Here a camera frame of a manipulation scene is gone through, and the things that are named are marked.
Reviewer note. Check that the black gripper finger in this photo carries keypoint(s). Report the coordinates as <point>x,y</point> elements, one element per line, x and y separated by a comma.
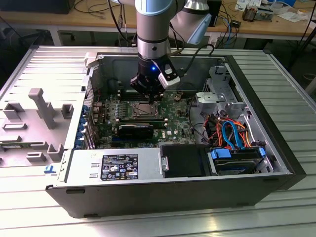
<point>160,92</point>
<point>138,84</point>

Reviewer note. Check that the silver square CPU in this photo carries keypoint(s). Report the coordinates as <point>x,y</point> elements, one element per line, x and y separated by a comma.
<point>145,109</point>

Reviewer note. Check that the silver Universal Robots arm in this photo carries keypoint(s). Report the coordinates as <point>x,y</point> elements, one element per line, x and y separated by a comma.
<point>151,24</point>

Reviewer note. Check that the black RAM slot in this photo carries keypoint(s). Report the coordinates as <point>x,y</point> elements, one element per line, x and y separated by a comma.
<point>142,119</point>
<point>159,125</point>
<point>124,92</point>
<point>124,98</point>

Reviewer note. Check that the CPU socket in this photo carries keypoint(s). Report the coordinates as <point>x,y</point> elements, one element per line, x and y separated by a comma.
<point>134,115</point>

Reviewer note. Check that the green motherboard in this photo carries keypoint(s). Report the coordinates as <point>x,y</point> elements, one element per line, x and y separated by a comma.
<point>177,123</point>

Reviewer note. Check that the black graphics card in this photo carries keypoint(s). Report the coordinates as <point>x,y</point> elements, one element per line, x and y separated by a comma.
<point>134,132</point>

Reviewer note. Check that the silver metal drive cage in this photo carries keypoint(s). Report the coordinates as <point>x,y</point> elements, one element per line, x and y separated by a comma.
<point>219,84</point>

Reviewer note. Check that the black drive bay box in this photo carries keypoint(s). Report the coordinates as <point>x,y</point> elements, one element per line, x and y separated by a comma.
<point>182,160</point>

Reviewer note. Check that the small black upright box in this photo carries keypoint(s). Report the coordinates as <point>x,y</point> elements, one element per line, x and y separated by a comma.
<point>217,12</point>

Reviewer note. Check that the grey plastic parts rack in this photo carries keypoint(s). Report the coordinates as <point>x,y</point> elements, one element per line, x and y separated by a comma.
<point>42,106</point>

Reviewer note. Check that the silver power supply unit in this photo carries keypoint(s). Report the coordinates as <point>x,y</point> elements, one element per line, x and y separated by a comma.
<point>81,165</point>

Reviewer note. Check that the small black adapter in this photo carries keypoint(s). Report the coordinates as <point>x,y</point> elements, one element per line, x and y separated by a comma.
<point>235,24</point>

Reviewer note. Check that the hard disk in blue carrier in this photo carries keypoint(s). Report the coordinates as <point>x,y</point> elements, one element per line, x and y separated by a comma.
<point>232,165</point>

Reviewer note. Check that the black and silver PC case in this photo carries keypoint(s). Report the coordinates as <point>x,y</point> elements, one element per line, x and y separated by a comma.
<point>148,197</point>

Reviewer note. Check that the wooden desk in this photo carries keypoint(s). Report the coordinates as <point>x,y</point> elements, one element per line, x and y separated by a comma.
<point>37,21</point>

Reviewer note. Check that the small blue plastic clip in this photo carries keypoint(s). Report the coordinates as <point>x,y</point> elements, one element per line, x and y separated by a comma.
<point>48,169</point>

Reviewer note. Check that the large black equipment box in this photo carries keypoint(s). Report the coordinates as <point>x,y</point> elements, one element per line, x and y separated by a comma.
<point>37,6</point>

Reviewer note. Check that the green RAM stick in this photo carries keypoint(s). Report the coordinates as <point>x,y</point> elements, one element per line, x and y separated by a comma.
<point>11,147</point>

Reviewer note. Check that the white papers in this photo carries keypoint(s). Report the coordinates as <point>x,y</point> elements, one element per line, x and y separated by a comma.
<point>291,16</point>

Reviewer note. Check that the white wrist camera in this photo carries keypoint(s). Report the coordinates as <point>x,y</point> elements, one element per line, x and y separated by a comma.
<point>170,80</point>

